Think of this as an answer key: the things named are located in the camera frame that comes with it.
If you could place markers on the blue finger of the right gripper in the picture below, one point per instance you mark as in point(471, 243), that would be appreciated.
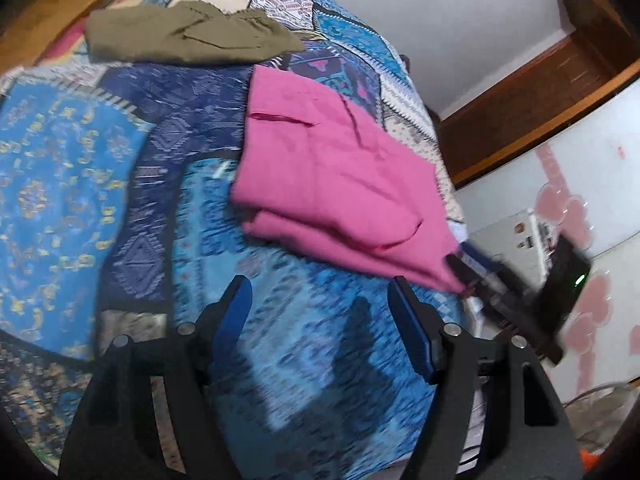
point(475, 284)
point(476, 258)

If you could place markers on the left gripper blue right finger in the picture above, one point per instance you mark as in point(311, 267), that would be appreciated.
point(495, 414)

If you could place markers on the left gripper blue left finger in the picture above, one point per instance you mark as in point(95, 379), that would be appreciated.
point(114, 432)

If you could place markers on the pink pants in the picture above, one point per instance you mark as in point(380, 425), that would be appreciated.
point(319, 176)

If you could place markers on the brown wooden door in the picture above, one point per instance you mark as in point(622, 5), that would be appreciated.
point(545, 95)

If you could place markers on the blue patchwork bedspread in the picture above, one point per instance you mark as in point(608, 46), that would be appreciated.
point(116, 220)

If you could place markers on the olive green pants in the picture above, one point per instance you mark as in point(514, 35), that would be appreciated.
point(189, 33)

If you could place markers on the wooden lap desk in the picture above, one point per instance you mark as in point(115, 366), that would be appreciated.
point(35, 29)

